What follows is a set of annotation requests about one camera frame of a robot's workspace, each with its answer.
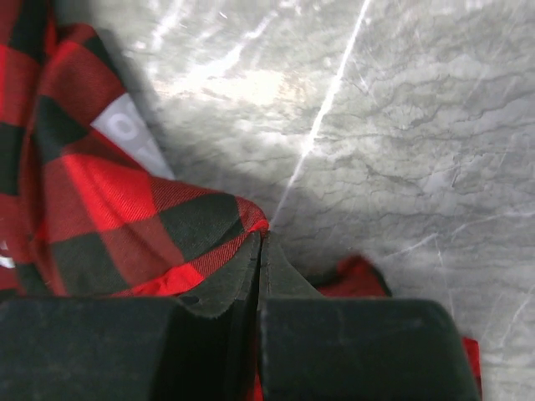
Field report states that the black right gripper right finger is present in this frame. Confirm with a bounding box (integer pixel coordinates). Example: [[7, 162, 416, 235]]
[[259, 235, 482, 400]]

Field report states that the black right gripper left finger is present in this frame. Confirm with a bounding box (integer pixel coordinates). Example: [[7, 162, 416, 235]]
[[1, 233, 262, 400]]

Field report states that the red black plaid shirt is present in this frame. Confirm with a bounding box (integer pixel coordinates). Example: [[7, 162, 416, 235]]
[[0, 0, 482, 401]]

